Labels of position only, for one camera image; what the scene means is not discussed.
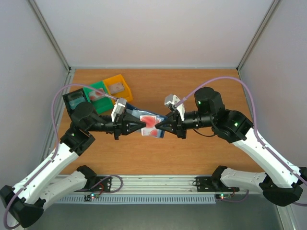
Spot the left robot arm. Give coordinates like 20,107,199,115
0,100,146,230

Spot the black plastic bin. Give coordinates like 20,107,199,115
62,89,88,116

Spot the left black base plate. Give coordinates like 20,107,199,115
80,176,112,192

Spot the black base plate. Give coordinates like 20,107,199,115
192,176,240,193
80,176,112,192

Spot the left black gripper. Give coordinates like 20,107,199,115
87,112,146,140

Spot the yellow plastic bin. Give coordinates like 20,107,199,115
103,74,133,102

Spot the grey slotted cable duct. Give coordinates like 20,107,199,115
57,194,216,205

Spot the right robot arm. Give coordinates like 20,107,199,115
155,87,307,207

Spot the red white card in bin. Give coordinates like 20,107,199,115
88,88,105,102

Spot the blue card holder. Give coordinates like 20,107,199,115
126,103,165,138

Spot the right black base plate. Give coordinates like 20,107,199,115
192,176,240,193

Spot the teal card in black bin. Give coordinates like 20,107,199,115
69,97,86,110

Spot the aluminium front rail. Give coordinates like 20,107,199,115
43,171,278,196

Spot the green plastic bin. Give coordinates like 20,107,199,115
83,81,114,114

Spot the card in yellow bin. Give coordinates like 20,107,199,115
109,82,125,94

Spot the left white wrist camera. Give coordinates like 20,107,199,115
111,98,127,122

